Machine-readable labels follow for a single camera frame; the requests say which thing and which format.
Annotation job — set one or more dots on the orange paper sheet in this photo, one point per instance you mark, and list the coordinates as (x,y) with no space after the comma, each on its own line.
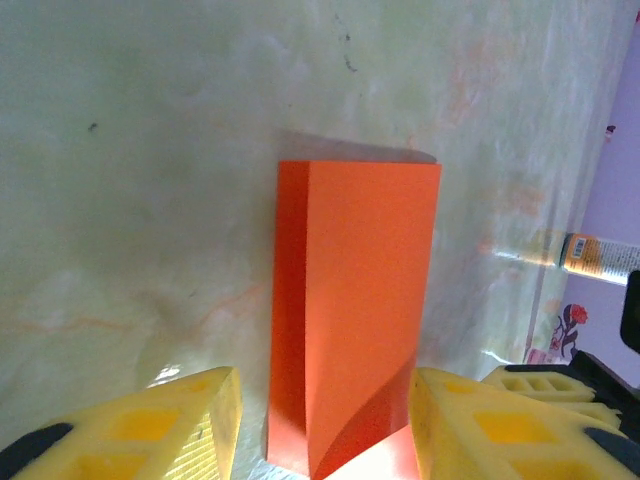
(365,280)

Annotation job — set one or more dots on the bottle with orange cap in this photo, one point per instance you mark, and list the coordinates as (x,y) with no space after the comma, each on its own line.
(595,257)

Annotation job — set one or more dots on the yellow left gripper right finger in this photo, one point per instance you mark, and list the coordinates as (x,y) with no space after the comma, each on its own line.
(490,440)

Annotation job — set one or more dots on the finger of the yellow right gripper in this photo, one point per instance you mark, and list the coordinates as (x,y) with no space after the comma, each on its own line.
(550,390)

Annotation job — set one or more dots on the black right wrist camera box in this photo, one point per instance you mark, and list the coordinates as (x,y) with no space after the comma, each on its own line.
(632,310)

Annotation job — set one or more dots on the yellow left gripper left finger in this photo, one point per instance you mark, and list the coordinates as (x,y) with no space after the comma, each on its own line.
(150,435)

